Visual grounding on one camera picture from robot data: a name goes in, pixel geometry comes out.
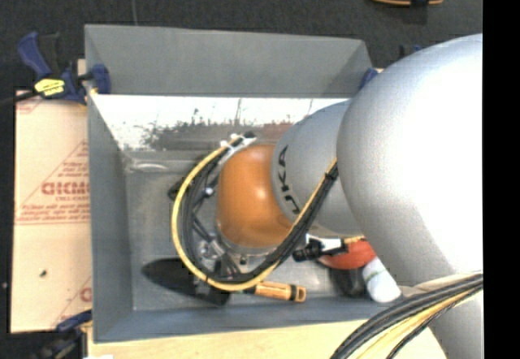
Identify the black cylinder on white bracket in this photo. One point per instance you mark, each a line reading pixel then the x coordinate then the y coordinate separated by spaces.
pixel 310 252

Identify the grey metal bin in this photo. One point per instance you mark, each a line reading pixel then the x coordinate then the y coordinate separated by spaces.
pixel 219 61

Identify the brown cardboard board, red print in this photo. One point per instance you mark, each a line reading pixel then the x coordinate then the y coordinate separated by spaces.
pixel 48 252

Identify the white plastic bottle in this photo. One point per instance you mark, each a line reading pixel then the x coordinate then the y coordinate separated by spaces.
pixel 382 284

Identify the red-orange ball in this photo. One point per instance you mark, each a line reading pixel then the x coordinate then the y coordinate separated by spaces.
pixel 351 258

